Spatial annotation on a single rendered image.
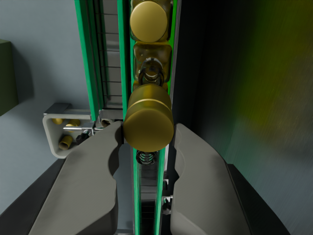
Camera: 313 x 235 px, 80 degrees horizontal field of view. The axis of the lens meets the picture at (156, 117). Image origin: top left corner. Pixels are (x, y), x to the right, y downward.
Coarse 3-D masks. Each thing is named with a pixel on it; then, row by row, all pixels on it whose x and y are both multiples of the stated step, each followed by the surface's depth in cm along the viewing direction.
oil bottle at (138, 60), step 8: (136, 48) 25; (144, 48) 25; (152, 48) 25; (160, 48) 25; (168, 48) 26; (136, 56) 25; (144, 56) 25; (152, 56) 25; (160, 56) 25; (168, 56) 25; (136, 64) 26; (168, 64) 26; (136, 72) 26; (152, 72) 29; (168, 72) 26; (136, 80) 27; (168, 80) 28
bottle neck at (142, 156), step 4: (136, 152) 27; (140, 152) 26; (144, 152) 26; (148, 152) 26; (152, 152) 26; (136, 156) 27; (140, 156) 28; (144, 156) 29; (148, 156) 29; (152, 156) 27; (136, 160) 27; (140, 160) 27; (144, 160) 28; (148, 160) 28; (152, 160) 27; (144, 164) 27; (148, 164) 27
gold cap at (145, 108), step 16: (144, 96) 13; (160, 96) 14; (128, 112) 12; (144, 112) 11; (160, 112) 11; (128, 128) 12; (144, 128) 12; (160, 128) 12; (144, 144) 13; (160, 144) 13
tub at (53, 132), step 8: (48, 120) 60; (64, 120) 67; (80, 120) 67; (88, 120) 67; (112, 120) 59; (48, 128) 60; (56, 128) 65; (48, 136) 61; (56, 136) 65; (72, 136) 70; (56, 144) 65; (72, 144) 70; (56, 152) 65; (64, 152) 67
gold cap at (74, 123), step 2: (70, 120) 64; (72, 120) 64; (74, 120) 64; (76, 120) 65; (78, 120) 66; (68, 122) 64; (70, 122) 63; (72, 122) 63; (74, 122) 64; (76, 122) 65; (78, 122) 66; (80, 122) 67; (68, 124) 62; (70, 124) 62; (72, 124) 62; (74, 124) 63; (76, 124) 64; (78, 124) 65
